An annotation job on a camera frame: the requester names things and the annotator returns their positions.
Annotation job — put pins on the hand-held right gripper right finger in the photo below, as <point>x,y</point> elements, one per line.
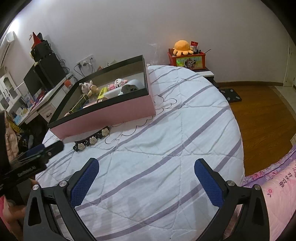
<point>208,183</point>

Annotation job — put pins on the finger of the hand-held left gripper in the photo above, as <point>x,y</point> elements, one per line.
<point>54,148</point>
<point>34,150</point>

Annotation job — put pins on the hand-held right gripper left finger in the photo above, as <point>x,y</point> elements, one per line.
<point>84,183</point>

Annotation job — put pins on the black flower hair clip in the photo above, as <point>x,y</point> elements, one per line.
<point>92,140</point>

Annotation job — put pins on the rose gold metal cup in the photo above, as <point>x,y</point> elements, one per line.
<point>92,104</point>

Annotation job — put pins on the pink box with black rim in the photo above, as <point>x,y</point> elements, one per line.
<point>104,115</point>

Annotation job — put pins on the pale pink pig plush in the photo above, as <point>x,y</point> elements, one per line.
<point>84,87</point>

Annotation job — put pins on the small bear plush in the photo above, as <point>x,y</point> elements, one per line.
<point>93,89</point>

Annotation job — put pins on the small white box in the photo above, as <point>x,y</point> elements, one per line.
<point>113,93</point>

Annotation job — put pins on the pink purple block figure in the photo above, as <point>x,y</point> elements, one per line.
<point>111,87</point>

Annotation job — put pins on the white pink block figure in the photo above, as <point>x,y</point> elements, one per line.
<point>120,82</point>

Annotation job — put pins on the person's left hand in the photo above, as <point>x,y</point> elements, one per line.
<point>12,215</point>

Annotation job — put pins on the pink padded coat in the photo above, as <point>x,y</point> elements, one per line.
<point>11,139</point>

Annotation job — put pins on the white desk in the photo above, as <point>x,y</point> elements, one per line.
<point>46,111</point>

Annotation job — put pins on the blue white carton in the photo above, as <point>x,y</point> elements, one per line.
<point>27,99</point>

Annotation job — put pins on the white striped quilt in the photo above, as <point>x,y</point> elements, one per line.
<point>173,139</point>

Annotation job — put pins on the clear bottle with orange cap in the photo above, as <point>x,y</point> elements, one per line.
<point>67,83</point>

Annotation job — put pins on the black monitor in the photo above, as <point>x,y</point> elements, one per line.
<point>32,83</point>

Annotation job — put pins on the white glass-door cabinet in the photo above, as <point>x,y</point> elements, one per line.
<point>8,88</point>

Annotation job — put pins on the pink floral blanket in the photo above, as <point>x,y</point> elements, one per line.
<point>277,197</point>

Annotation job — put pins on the black computer tower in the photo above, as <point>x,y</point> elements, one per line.
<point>50,69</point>

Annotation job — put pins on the black bathroom scale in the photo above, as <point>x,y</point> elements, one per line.
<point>231,93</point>

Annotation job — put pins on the black speaker box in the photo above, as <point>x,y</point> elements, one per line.
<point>41,49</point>

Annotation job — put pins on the white dark nightstand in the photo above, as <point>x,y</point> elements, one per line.
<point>205,73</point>

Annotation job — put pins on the red cone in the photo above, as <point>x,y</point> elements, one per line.
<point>35,39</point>

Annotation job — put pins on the white air conditioner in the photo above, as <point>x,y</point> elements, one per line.
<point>9,38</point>

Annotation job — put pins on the red storage box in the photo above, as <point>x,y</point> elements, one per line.
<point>189,61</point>

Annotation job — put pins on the orange octopus plush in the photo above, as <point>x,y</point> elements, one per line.
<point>181,46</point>

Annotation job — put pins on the white wall socket strip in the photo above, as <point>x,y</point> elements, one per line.
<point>83,61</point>

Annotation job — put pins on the white door frame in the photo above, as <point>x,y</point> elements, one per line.
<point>291,64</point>

